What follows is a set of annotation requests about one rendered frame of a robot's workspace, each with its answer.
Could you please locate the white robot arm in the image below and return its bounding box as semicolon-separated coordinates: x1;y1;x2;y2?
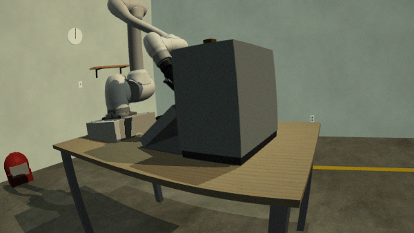
102;0;188;120

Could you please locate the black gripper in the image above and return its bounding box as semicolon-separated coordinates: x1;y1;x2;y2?
159;59;174;91

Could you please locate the dark grey cabinet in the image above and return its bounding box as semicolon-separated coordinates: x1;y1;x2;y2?
139;39;278;165

